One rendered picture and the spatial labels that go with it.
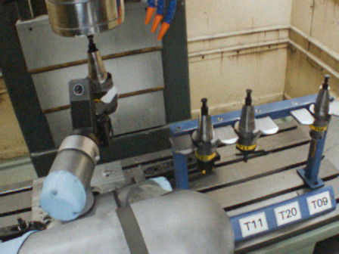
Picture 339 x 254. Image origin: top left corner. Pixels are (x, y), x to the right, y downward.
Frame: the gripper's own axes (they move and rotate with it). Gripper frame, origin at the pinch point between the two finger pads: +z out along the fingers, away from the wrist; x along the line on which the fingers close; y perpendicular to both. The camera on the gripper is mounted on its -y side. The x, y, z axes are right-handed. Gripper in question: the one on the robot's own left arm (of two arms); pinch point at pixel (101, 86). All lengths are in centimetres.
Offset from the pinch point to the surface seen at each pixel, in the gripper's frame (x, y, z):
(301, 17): 73, 20, 99
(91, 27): 3.1, -17.7, -8.2
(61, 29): -3.1, -17.7, -7.9
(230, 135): 30.0, 13.3, -3.1
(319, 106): 54, 11, 5
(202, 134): 23.3, 10.4, -5.9
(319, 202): 57, 41, -1
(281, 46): 66, 39, 107
